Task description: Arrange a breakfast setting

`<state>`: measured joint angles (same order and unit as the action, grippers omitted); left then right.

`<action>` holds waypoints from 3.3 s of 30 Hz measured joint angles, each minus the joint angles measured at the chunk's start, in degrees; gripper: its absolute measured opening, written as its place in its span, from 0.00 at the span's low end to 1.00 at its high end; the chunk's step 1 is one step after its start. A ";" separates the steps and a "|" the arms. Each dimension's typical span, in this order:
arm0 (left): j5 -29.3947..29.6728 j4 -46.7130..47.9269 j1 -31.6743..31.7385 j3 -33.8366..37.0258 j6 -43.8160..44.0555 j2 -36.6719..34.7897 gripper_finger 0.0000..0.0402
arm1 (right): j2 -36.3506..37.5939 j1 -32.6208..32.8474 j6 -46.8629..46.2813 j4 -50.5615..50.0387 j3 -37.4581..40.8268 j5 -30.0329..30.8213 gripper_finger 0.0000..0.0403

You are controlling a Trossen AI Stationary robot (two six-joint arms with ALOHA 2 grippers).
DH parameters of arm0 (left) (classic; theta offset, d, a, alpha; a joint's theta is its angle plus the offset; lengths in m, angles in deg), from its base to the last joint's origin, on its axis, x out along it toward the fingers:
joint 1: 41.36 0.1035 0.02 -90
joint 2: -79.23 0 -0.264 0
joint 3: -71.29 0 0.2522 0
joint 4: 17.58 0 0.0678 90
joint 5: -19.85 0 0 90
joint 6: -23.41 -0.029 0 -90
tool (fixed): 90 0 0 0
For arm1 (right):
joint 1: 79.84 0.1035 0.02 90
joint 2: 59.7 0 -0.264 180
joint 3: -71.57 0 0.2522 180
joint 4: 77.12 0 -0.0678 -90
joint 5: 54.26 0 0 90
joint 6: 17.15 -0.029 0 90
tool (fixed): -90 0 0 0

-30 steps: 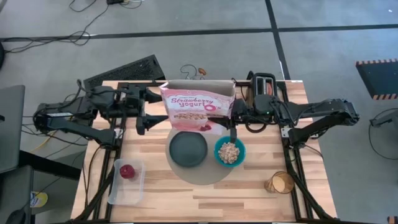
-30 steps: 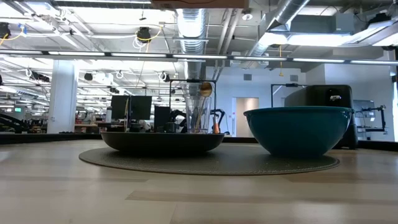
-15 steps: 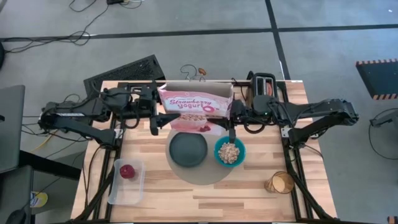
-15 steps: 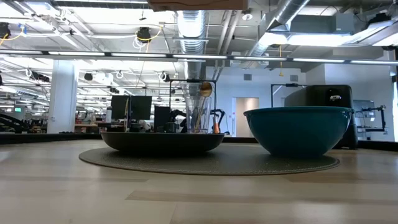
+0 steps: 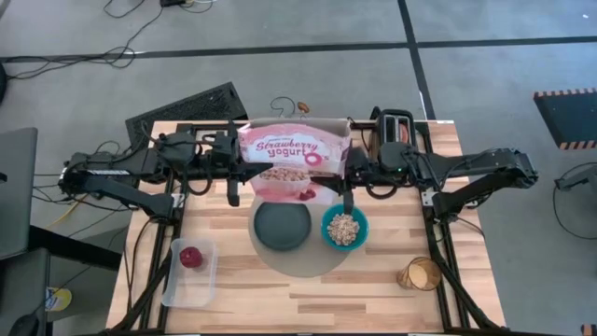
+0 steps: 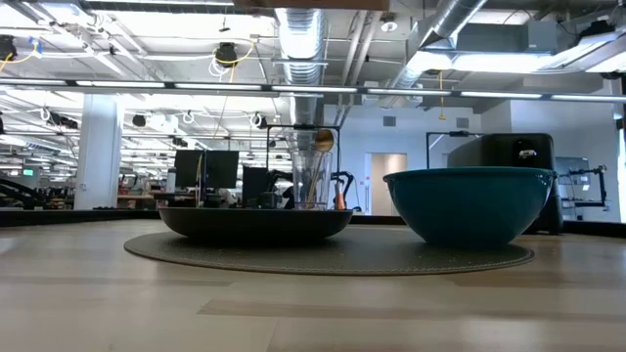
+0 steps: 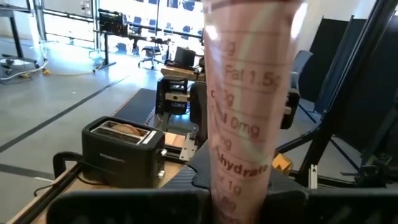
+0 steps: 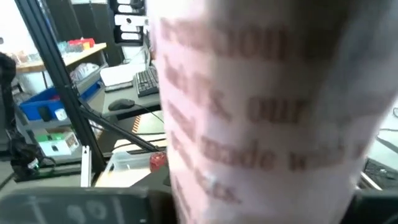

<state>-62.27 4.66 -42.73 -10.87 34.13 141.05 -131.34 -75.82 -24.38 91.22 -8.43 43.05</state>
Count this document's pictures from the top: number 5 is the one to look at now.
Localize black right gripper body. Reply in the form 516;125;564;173
342;147;375;216

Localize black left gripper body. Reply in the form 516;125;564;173
207;132;243;207

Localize pink strawberry yogurt cereal box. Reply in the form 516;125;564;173
236;116;353;206

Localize red apple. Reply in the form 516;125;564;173
178;245;204;270

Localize cereal rings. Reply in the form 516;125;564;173
326;213;361;247

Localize black toaster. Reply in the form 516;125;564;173
375;107;420;158

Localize teal bowl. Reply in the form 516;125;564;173
320;203;370;252

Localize dark grey plate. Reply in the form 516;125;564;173
253;201;312;252

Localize round grey placemat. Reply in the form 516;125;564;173
247;195;351;279

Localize amber glass of juice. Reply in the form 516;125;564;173
396;256;443;293

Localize clear plastic container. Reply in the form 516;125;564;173
160;236;219;309

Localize black mat with hazard stripes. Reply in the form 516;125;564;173
533;87;597;151

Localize grey stand leg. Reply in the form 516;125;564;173
553;163;597;192

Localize yellow and blue disc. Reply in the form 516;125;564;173
45;286;74;313

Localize black computer mouse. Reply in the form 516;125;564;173
7;313;41;336

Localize black table frame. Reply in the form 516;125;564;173
111;119;506;335

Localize black toaster power cable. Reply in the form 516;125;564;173
345;105;382;141

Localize thin black cable loop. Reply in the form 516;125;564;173
270;95;298;121

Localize yellow cable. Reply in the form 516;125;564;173
45;193;90;231

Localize black floor cable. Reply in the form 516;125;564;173
0;0;165;81

